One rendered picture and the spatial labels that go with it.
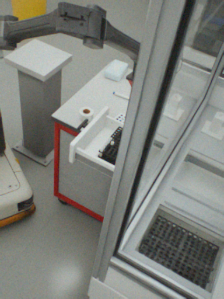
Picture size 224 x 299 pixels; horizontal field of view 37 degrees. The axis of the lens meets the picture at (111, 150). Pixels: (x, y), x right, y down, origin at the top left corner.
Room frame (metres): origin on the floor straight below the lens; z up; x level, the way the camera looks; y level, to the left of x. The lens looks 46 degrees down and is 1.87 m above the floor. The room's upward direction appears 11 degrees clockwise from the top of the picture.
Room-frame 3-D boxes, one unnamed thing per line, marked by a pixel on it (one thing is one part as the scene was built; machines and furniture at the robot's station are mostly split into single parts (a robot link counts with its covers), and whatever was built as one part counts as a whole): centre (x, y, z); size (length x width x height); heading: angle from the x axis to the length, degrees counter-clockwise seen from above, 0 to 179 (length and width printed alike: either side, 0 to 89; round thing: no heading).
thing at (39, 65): (1.70, 0.52, 0.38); 0.30 x 0.30 x 0.76; 69
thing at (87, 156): (0.95, -0.09, 0.86); 0.40 x 0.26 x 0.06; 69
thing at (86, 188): (1.40, -0.06, 0.38); 0.62 x 0.58 x 0.76; 159
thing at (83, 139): (1.03, 0.10, 0.87); 0.29 x 0.02 x 0.11; 159
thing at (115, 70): (1.67, 0.06, 0.78); 0.15 x 0.10 x 0.04; 164
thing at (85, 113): (1.25, 0.16, 0.78); 0.07 x 0.07 x 0.04
